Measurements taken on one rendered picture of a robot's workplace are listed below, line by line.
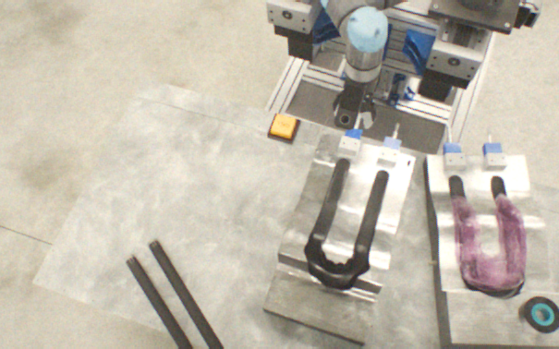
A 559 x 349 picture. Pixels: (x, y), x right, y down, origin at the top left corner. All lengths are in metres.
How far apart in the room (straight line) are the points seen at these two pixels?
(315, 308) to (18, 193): 1.76
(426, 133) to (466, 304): 1.10
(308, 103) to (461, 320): 1.30
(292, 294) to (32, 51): 2.24
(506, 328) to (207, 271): 0.74
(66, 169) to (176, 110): 1.12
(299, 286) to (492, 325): 0.45
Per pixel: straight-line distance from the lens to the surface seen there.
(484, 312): 1.27
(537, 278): 1.38
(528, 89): 2.75
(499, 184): 1.46
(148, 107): 1.63
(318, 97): 2.27
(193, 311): 1.27
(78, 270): 1.48
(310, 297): 1.27
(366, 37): 0.98
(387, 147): 1.37
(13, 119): 2.89
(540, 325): 1.27
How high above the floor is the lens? 2.11
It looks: 65 degrees down
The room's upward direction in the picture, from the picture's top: 8 degrees counter-clockwise
